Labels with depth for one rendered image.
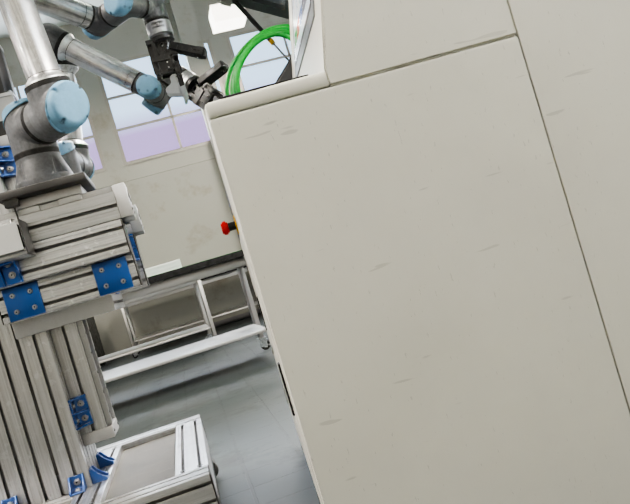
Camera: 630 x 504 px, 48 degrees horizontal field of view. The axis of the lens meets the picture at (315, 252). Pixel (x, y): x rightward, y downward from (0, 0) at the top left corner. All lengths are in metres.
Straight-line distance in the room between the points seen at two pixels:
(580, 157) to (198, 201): 9.31
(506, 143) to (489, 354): 0.38
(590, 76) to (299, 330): 0.70
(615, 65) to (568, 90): 0.10
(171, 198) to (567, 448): 9.40
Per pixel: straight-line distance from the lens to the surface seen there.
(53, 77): 1.90
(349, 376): 1.26
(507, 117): 1.34
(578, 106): 1.40
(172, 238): 10.43
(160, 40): 2.26
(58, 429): 2.15
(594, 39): 1.45
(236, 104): 1.26
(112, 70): 2.50
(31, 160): 1.97
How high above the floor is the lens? 0.68
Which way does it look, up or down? level
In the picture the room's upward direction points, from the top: 17 degrees counter-clockwise
